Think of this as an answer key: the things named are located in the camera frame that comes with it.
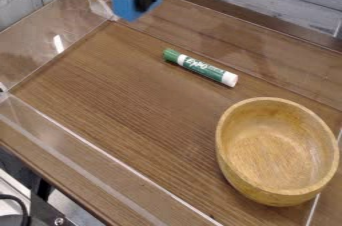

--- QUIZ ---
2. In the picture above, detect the green Expo marker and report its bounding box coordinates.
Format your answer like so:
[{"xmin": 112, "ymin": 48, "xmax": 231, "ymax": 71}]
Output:
[{"xmin": 163, "ymin": 49, "xmax": 239, "ymax": 88}]

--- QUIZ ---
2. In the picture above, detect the black cable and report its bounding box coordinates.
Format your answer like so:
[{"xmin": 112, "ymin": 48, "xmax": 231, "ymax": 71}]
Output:
[{"xmin": 0, "ymin": 193, "xmax": 32, "ymax": 226}]

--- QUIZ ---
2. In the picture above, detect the blue rectangular block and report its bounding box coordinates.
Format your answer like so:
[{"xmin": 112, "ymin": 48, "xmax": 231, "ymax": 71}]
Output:
[{"xmin": 112, "ymin": 0, "xmax": 163, "ymax": 22}]

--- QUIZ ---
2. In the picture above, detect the brown wooden bowl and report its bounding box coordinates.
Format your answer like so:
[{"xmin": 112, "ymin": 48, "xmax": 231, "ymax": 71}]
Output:
[{"xmin": 215, "ymin": 97, "xmax": 339, "ymax": 207}]

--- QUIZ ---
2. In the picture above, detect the clear acrylic corner bracket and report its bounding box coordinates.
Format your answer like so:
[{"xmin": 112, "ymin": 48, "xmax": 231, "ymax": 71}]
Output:
[{"xmin": 88, "ymin": 0, "xmax": 119, "ymax": 21}]

